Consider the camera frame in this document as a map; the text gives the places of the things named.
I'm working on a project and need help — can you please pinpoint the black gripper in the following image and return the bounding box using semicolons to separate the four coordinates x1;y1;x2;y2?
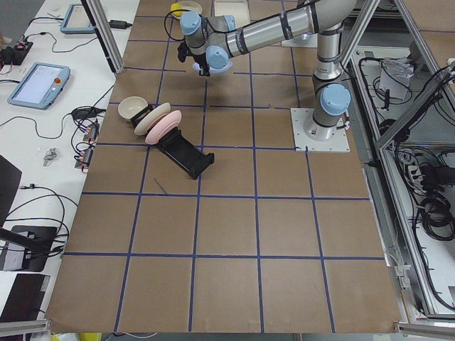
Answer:
178;41;210;77

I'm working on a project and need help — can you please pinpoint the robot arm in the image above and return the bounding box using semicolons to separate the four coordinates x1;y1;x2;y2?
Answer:
178;1;355;128

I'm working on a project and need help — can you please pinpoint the pink plate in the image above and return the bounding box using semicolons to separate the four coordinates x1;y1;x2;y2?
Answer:
145;110;182;145

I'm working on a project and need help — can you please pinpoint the cream plate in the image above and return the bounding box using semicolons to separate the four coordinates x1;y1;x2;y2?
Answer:
134;102;171;136

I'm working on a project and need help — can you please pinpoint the white oval bowl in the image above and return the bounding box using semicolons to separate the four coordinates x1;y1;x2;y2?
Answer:
175;1;203;15

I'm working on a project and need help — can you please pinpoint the yellow lemon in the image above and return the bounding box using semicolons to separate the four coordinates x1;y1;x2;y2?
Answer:
170;3;183;18

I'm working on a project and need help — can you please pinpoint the white rectangular tray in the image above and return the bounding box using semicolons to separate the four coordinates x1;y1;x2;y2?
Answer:
214;0;250;28

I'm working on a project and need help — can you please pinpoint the cream bowl in rack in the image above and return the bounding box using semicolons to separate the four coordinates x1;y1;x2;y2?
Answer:
117;96;148;120

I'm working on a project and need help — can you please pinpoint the black power brick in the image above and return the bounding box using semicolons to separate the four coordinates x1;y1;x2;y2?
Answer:
109;20;132;30

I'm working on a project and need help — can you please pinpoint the black dish rack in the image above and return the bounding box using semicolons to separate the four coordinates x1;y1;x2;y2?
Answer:
130;105;215;180

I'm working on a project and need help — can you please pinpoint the far teach pendant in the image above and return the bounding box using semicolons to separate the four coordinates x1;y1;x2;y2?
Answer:
60;4;95;34

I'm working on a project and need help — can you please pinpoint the teach pendant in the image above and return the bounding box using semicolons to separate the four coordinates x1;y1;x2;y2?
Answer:
60;4;95;34
7;63;71;110

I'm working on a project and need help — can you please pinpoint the near teach pendant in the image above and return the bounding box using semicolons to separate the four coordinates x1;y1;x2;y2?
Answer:
7;63;71;110

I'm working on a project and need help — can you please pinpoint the grey metal clip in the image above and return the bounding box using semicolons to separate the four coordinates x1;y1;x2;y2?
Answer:
43;148;58;167

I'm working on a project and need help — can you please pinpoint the black monitor stand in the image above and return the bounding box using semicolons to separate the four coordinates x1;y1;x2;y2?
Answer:
1;225;57;272

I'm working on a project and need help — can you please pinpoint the aluminium frame post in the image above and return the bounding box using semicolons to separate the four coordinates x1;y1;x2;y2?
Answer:
81;0;124;74

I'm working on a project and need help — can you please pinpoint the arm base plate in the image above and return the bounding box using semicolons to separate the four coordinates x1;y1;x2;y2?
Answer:
281;33;318;48
290;108;350;153

